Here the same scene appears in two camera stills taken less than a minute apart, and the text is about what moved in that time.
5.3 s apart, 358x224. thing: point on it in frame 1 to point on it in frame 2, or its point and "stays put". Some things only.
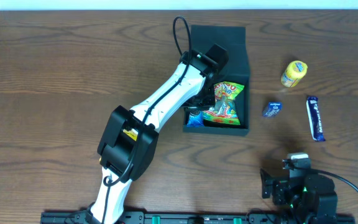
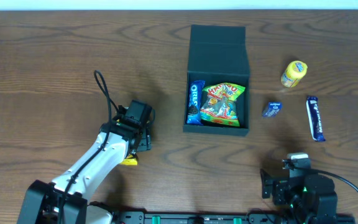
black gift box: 236,70 stays put
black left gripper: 204,101 to 145,140
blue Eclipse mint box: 274,108 stays put
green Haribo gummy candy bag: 224,111 stays put
